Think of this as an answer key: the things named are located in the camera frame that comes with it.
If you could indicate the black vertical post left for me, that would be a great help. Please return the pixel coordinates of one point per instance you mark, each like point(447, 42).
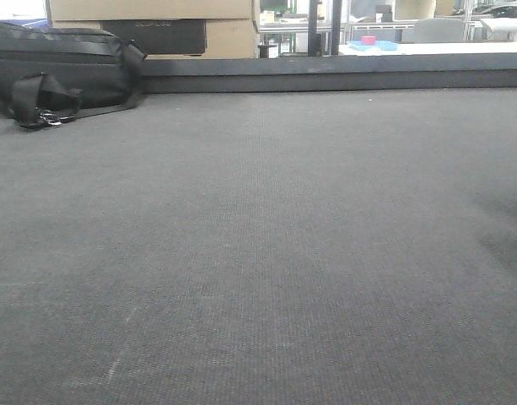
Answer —
point(314, 37)

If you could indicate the black vertical post right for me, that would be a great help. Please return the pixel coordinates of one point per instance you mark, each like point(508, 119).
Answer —
point(336, 18)

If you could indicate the black fabric bag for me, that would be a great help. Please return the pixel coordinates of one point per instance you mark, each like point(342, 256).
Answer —
point(52, 76)

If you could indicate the red block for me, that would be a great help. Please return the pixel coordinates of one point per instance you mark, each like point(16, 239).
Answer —
point(368, 40)

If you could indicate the dark raised platform edge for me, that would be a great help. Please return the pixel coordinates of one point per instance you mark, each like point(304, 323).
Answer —
point(326, 74)

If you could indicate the lower cardboard box black label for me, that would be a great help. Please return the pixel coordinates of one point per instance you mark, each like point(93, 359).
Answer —
point(182, 38)

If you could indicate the upper cardboard box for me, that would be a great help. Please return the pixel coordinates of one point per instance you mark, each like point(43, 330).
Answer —
point(152, 9)

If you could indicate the black vertical post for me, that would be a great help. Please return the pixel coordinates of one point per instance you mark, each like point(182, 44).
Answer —
point(314, 37)
point(336, 18)

